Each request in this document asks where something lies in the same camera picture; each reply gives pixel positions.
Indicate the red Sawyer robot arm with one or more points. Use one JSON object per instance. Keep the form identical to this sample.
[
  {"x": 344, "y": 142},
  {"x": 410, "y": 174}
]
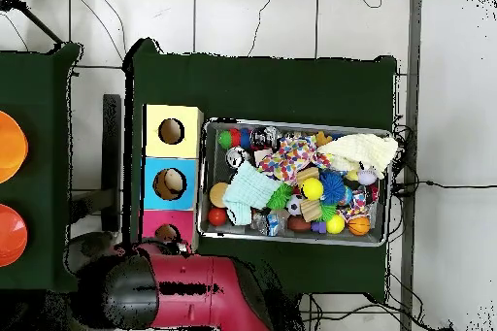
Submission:
[{"x": 194, "y": 292}]

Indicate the shallow clear mesh bin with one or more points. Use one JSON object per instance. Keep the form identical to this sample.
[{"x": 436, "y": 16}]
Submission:
[{"x": 211, "y": 172}]

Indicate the wooden box with three holes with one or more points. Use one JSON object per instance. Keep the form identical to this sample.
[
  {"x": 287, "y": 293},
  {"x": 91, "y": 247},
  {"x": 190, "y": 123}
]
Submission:
[{"x": 172, "y": 158}]

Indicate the crushed silver can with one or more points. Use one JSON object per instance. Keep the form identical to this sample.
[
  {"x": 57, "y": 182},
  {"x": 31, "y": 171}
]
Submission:
[{"x": 235, "y": 157}]

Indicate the mint green cloth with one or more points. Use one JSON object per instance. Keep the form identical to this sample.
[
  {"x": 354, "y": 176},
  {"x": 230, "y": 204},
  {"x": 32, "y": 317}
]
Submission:
[{"x": 250, "y": 187}]

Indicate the colourful polka dot cloth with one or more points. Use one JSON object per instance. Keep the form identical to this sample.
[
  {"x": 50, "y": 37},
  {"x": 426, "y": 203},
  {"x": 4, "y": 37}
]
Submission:
[{"x": 287, "y": 156}]

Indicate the toy hamburger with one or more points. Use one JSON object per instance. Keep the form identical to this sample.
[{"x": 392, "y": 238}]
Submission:
[{"x": 220, "y": 194}]

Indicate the red ball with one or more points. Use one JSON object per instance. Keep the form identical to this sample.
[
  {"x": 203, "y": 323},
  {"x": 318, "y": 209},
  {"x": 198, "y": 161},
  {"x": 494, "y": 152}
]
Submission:
[{"x": 217, "y": 216}]

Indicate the crushed clear plastic bottle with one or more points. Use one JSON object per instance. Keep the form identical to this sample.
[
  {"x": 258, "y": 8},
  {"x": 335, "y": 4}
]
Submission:
[{"x": 268, "y": 224}]

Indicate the large yellow ball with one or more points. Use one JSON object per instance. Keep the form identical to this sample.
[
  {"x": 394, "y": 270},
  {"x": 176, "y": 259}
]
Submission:
[{"x": 312, "y": 188}]

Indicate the dark green table cloth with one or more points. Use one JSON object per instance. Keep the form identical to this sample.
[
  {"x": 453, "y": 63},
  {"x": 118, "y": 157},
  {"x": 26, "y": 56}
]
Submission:
[
  {"x": 256, "y": 86},
  {"x": 43, "y": 113}
]

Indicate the blue spiky ball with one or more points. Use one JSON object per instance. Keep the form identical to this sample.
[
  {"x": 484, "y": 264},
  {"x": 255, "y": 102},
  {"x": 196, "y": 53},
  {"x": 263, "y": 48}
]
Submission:
[{"x": 334, "y": 187}]

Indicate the cream yellow cloth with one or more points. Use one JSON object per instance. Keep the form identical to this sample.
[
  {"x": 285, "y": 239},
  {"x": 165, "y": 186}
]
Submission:
[{"x": 361, "y": 151}]

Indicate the orange toy basketball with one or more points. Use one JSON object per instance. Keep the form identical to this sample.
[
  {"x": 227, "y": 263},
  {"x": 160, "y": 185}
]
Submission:
[{"x": 359, "y": 225}]

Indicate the black stand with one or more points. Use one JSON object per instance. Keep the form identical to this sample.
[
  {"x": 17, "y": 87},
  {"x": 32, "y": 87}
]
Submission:
[{"x": 112, "y": 152}]

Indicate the orange bowl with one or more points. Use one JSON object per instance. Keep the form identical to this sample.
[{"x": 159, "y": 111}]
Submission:
[
  {"x": 9, "y": 235},
  {"x": 9, "y": 147}
]

